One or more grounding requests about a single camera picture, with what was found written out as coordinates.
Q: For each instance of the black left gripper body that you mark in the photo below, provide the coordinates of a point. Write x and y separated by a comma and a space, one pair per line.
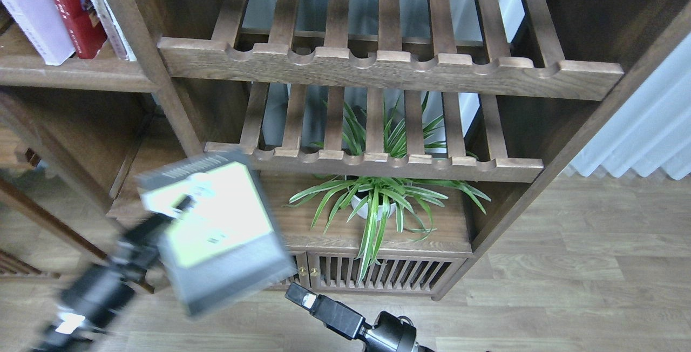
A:
93, 301

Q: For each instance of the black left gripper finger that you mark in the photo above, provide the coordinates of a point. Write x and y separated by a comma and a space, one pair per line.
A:
137, 249

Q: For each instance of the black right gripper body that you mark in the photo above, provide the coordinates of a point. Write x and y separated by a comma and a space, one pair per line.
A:
390, 333

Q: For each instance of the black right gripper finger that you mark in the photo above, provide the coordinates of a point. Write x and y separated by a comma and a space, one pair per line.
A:
335, 315

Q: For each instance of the yellow and black book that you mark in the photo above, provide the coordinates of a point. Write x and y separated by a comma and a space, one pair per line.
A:
223, 243

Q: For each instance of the red book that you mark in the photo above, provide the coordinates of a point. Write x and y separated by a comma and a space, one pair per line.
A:
83, 25

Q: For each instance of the white and purple book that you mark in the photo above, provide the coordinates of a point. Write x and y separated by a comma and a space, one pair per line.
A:
42, 24

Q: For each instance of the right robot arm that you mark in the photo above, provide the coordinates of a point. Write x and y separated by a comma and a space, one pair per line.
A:
424, 349

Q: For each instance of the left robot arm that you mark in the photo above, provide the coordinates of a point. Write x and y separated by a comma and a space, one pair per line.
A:
54, 340

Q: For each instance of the green spider plant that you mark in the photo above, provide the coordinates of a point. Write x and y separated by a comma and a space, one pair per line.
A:
381, 197

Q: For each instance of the dark wooden bookshelf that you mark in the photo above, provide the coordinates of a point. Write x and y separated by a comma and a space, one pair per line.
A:
518, 105

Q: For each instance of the thin white upright book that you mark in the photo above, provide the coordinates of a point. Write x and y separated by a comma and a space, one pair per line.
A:
113, 30

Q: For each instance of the white curtain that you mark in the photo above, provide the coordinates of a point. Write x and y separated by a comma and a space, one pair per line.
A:
651, 131

